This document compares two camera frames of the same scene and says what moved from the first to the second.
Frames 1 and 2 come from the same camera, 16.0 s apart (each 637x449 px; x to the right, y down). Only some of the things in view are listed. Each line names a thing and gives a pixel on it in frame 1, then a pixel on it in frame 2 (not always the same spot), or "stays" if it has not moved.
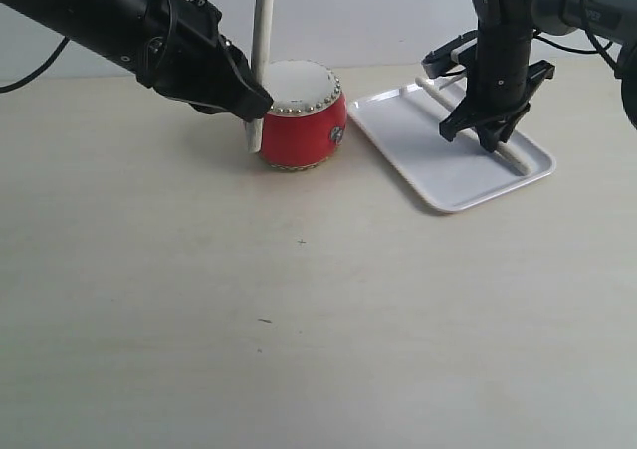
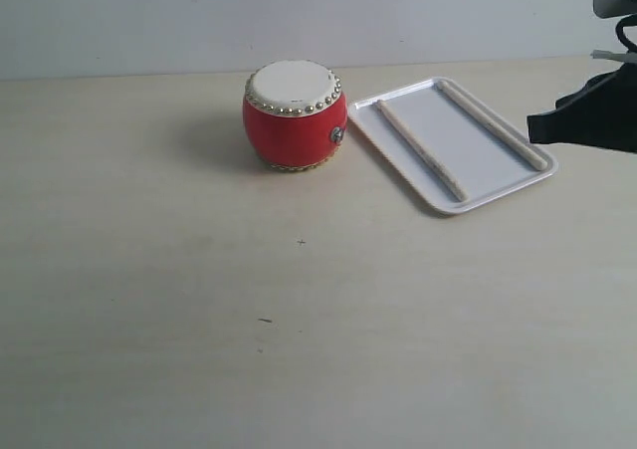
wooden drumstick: [443, 100] -> [503, 130]
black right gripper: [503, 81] -> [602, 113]
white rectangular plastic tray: [404, 126] stays
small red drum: [309, 116] stays
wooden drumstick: [262, 46] -> [422, 149]
